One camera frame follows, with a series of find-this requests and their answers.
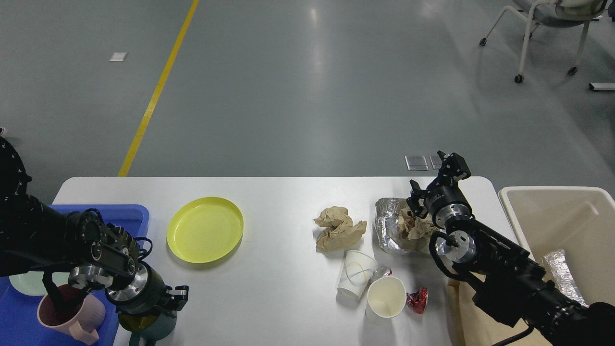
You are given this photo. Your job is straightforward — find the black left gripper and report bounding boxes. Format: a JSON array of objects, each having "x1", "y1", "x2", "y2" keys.
[{"x1": 105, "y1": 262, "x2": 189, "y2": 317}]

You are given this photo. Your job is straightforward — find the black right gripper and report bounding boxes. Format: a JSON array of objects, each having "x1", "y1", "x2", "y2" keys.
[{"x1": 406, "y1": 150, "x2": 474, "y2": 229}]

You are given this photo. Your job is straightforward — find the teal mug yellow inside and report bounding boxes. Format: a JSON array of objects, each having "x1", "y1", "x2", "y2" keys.
[{"x1": 118, "y1": 311, "x2": 177, "y2": 346}]

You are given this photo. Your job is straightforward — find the yellow plastic plate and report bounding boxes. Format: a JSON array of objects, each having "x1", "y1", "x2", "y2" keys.
[{"x1": 166, "y1": 197, "x2": 244, "y2": 264}]

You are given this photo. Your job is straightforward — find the pink mug brown inside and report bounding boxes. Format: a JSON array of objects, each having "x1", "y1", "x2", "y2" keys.
[{"x1": 37, "y1": 284, "x2": 106, "y2": 346}]

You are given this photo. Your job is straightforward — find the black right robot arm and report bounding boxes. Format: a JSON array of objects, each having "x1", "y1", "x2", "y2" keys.
[{"x1": 406, "y1": 151, "x2": 615, "y2": 346}]

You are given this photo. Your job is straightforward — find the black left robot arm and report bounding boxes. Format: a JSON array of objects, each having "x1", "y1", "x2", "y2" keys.
[{"x1": 0, "y1": 138, "x2": 189, "y2": 317}]

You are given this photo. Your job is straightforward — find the silver floor socket plate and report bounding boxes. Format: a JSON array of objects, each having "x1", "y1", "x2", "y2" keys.
[{"x1": 405, "y1": 155, "x2": 429, "y2": 172}]

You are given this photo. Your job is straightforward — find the crumpled brown paper on foil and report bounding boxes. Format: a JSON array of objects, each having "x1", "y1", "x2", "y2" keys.
[{"x1": 398, "y1": 207, "x2": 438, "y2": 254}]

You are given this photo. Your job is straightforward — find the crumpled aluminium foil sheet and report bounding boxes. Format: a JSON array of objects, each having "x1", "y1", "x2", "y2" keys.
[{"x1": 375, "y1": 198, "x2": 421, "y2": 255}]

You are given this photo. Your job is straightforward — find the crumpled brown paper ball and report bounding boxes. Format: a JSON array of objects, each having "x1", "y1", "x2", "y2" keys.
[{"x1": 313, "y1": 206, "x2": 368, "y2": 253}]

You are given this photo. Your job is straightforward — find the white patterned paper cup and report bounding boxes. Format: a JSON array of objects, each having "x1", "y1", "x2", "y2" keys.
[{"x1": 337, "y1": 250, "x2": 378, "y2": 300}]

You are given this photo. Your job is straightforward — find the red foil wrapper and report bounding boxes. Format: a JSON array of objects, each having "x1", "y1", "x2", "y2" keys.
[{"x1": 406, "y1": 287, "x2": 429, "y2": 314}]

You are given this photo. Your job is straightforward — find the pale green plate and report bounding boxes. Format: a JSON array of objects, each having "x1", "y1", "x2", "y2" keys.
[{"x1": 9, "y1": 272, "x2": 69, "y2": 297}]

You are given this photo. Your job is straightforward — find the brown paper bag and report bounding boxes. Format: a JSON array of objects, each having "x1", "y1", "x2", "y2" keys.
[{"x1": 447, "y1": 279, "x2": 528, "y2": 346}]

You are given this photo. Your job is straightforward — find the beige plastic bin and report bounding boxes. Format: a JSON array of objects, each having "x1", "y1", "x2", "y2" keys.
[{"x1": 499, "y1": 186, "x2": 615, "y2": 304}]

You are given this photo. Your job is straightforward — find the blue plastic tray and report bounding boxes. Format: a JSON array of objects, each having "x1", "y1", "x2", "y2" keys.
[{"x1": 0, "y1": 204, "x2": 149, "y2": 346}]

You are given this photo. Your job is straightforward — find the foil piece in bin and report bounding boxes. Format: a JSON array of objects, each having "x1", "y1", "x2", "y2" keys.
[{"x1": 541, "y1": 249, "x2": 589, "y2": 308}]

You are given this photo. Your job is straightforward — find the white bar on floor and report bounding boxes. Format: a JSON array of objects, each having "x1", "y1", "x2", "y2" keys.
[{"x1": 589, "y1": 82, "x2": 615, "y2": 92}]

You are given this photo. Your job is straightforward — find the white wheeled chair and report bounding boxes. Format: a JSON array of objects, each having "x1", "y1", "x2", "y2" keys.
[{"x1": 479, "y1": 0, "x2": 607, "y2": 85}]

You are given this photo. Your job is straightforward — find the white floor marker tile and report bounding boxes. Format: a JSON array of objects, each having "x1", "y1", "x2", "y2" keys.
[{"x1": 109, "y1": 52, "x2": 128, "y2": 62}]

